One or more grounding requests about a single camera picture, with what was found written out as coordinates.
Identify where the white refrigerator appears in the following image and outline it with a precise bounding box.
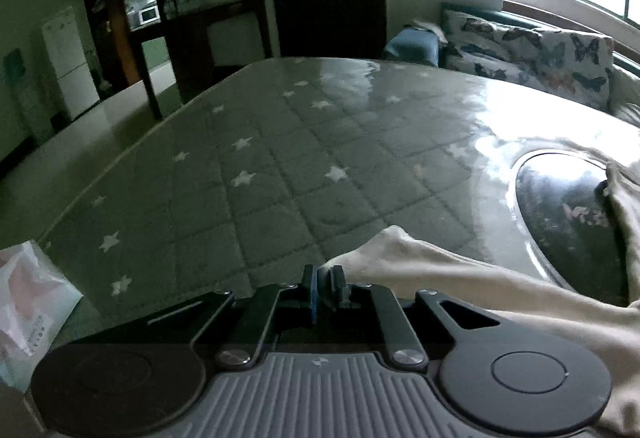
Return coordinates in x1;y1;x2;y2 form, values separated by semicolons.
41;6;101;120

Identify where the round black induction cooktop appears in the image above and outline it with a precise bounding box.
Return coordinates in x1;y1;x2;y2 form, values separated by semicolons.
515;151;632;307

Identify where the dark wooden display cabinet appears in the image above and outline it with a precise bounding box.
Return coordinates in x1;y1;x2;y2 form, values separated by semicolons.
78;0;197;100

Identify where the tissue packet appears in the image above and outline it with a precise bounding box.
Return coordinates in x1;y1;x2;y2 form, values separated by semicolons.
0;239;84;392

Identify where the beige pillow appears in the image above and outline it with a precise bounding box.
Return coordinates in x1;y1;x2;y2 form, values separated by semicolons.
607;66;640;125

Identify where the beige lace cloth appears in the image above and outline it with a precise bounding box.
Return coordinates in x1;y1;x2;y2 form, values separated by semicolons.
405;20;449;44

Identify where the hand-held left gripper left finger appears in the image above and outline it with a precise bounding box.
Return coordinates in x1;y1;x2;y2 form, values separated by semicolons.
100;264;319;370

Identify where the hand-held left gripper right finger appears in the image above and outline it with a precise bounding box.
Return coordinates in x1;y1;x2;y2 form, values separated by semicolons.
329;265;507;372

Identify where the blue armrest cloth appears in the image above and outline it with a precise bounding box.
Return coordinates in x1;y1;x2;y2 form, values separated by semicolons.
383;29;441;67

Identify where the dark wooden console table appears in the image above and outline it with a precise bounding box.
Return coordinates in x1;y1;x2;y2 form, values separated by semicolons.
130;0;274;120

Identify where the butterfly print cushion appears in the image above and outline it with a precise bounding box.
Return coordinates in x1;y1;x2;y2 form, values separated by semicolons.
442;8;545;80
525;29;615;112

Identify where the cream sweater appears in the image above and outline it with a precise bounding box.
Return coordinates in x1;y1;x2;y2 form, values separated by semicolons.
320;162;640;437

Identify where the green sofa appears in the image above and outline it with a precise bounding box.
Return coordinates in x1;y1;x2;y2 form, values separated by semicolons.
440;2;640;129

